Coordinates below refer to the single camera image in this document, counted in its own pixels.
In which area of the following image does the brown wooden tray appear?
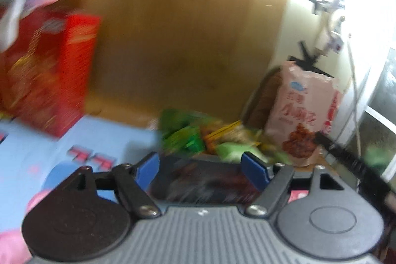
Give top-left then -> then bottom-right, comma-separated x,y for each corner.
241,66 -> 283,133

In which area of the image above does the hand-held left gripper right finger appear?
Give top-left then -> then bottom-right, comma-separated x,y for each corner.
241,152 -> 345,218

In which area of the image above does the wooden headboard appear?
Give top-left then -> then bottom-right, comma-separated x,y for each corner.
62,0 -> 291,128

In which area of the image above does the white wall adapter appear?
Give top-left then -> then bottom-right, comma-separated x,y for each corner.
316,0 -> 345,55

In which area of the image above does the black wall bracket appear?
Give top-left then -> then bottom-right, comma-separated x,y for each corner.
291,40 -> 335,77

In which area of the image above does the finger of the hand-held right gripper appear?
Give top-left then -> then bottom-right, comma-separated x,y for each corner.
314,131 -> 393,206

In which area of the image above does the large pink snack bag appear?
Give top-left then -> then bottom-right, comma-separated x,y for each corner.
264,61 -> 345,167

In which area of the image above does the cartoon pig printed blanket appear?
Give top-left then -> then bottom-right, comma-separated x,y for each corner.
0,111 -> 164,264

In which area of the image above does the tall red box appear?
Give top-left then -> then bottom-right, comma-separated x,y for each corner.
0,9 -> 102,138

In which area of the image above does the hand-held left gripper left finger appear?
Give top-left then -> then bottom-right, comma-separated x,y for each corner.
59,152 -> 162,219

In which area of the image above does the light green pastry packet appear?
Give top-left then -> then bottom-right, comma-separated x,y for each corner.
217,142 -> 291,164

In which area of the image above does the long pink box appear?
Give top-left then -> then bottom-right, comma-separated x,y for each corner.
290,190 -> 310,201

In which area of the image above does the dark green snack packet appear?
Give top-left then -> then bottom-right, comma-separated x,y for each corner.
159,109 -> 206,156

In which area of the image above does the clear yellow peanut packet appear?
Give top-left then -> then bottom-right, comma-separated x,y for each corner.
202,120 -> 260,156

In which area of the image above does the white framed window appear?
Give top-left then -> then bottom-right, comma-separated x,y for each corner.
349,48 -> 396,184

